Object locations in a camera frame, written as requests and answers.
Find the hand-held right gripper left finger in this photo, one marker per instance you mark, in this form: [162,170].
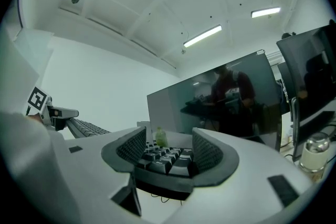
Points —
[126,150]

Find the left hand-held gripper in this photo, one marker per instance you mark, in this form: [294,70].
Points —
[38,99]

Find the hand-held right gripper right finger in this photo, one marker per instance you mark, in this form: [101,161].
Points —
[212,157]

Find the black keyboard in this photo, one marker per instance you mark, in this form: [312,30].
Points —
[168,162]

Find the person's left hand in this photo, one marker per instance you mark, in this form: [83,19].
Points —
[34,117]

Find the small green bottle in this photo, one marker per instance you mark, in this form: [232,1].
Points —
[161,137]

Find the large black monitor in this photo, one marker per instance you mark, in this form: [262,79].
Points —
[210,102]

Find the clear bottle with white label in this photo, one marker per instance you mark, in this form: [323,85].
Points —
[315,154]

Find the long ceiling light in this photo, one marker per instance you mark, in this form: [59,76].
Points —
[202,36]
[265,12]

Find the curved black monitor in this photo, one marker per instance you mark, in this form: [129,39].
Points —
[312,76]

